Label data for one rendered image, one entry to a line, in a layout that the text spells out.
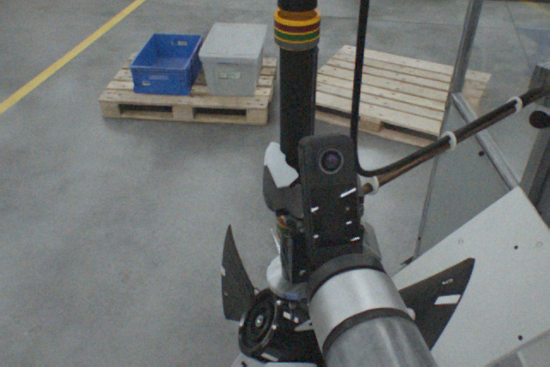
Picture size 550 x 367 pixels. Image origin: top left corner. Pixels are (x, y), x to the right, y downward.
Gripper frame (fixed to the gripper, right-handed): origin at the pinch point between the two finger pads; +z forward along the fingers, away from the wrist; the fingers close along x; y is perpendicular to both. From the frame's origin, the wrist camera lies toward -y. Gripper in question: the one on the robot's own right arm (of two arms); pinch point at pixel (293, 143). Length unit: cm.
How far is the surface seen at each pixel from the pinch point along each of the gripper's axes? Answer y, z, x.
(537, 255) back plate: 31, 3, 42
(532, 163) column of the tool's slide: 35, 30, 61
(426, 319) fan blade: 23.3, -9.9, 15.5
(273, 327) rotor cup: 39.1, 4.4, -1.7
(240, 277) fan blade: 52, 27, -4
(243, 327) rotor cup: 45.7, 10.3, -5.9
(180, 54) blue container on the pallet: 146, 346, -6
